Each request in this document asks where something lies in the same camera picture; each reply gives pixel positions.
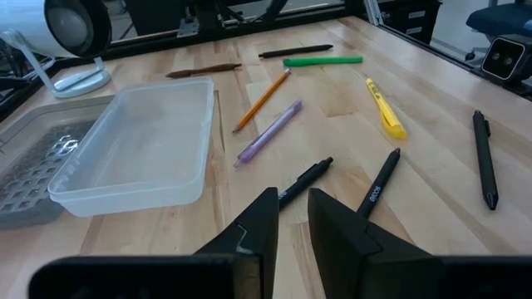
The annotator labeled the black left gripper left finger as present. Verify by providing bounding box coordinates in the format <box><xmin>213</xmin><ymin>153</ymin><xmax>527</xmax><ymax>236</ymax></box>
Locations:
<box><xmin>195</xmin><ymin>186</ymin><xmax>280</xmax><ymax>299</ymax></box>

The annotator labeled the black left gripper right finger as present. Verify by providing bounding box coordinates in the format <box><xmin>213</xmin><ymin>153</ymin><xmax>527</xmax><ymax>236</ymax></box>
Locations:
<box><xmin>308</xmin><ymin>187</ymin><xmax>442</xmax><ymax>299</ymax></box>

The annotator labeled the black pen with white print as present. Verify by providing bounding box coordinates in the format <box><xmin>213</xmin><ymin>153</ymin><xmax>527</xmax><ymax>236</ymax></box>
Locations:
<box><xmin>356</xmin><ymin>147</ymin><xmax>401</xmax><ymax>220</ymax></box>
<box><xmin>277</xmin><ymin>156</ymin><xmax>335</xmax><ymax>212</ymax></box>

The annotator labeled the purple mechanical pencil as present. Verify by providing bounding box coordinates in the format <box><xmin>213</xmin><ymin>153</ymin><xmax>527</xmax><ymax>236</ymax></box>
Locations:
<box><xmin>233</xmin><ymin>99</ymin><xmax>303</xmax><ymax>169</ymax></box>

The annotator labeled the orange pencil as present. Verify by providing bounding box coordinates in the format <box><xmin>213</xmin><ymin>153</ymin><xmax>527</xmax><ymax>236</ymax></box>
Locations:
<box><xmin>231</xmin><ymin>67</ymin><xmax>292</xmax><ymax>135</ymax></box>

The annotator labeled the yellow highlighter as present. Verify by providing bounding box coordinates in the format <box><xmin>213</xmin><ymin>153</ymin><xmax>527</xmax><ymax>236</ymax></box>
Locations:
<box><xmin>365</xmin><ymin>77</ymin><xmax>408</xmax><ymax>140</ymax></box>

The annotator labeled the black pen with clip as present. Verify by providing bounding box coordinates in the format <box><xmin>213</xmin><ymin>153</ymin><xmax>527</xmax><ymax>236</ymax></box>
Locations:
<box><xmin>472</xmin><ymin>109</ymin><xmax>500</xmax><ymax>211</ymax></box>

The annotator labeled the brown pen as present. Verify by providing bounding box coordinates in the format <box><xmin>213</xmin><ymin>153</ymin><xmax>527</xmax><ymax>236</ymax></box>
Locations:
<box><xmin>165</xmin><ymin>62</ymin><xmax>243</xmax><ymax>80</ymax></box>

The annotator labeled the green marker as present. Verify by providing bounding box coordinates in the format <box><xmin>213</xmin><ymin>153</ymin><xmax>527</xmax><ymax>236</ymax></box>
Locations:
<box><xmin>282</xmin><ymin>55</ymin><xmax>364</xmax><ymax>68</ymax></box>

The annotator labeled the thin black pen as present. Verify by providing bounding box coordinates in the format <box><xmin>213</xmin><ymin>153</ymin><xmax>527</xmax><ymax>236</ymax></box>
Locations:
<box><xmin>258</xmin><ymin>43</ymin><xmax>334</xmax><ymax>59</ymax></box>

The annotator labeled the clear plastic supply box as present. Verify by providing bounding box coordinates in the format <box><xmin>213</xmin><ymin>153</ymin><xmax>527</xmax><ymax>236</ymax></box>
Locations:
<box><xmin>0</xmin><ymin>76</ymin><xmax>215</xmax><ymax>230</ymax></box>

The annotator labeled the black drawer cabinet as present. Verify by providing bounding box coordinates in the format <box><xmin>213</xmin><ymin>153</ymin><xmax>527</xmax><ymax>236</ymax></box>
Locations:
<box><xmin>376</xmin><ymin>0</ymin><xmax>442</xmax><ymax>45</ymax></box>

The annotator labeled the blue office chair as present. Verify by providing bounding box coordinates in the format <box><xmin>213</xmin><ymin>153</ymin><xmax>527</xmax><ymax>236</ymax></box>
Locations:
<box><xmin>464</xmin><ymin>0</ymin><xmax>532</xmax><ymax>62</ymax></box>

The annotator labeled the white spotlight lamp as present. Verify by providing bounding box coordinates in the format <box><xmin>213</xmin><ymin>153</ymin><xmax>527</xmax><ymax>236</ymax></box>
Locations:
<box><xmin>0</xmin><ymin>0</ymin><xmax>113</xmax><ymax>100</ymax></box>

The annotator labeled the black table-level camera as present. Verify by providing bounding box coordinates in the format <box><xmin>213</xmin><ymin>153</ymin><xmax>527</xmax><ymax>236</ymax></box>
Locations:
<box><xmin>480</xmin><ymin>34</ymin><xmax>532</xmax><ymax>84</ymax></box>

